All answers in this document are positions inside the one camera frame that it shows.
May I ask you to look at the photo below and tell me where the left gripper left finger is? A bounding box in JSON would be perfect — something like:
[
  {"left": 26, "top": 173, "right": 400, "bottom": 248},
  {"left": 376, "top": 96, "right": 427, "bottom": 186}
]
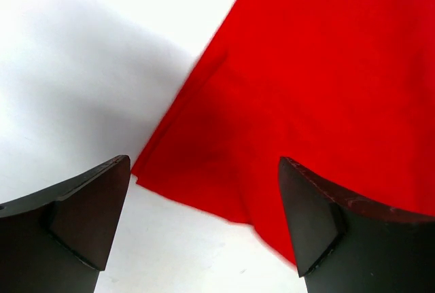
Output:
[{"left": 1, "top": 155, "right": 131, "bottom": 293}]

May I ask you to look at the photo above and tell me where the red t shirt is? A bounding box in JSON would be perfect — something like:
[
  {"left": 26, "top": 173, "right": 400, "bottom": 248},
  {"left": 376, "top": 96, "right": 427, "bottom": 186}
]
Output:
[{"left": 132, "top": 0, "right": 434, "bottom": 261}]

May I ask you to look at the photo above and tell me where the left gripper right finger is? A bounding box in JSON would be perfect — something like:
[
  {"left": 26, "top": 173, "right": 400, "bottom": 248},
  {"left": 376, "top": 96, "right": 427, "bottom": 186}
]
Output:
[{"left": 279, "top": 157, "right": 434, "bottom": 293}]

